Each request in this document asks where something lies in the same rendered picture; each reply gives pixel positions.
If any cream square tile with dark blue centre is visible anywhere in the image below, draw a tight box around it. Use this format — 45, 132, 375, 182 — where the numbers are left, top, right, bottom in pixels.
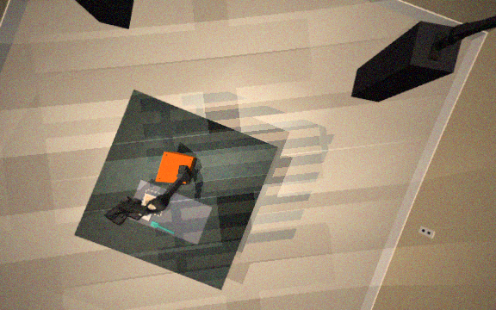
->
142, 194, 156, 210

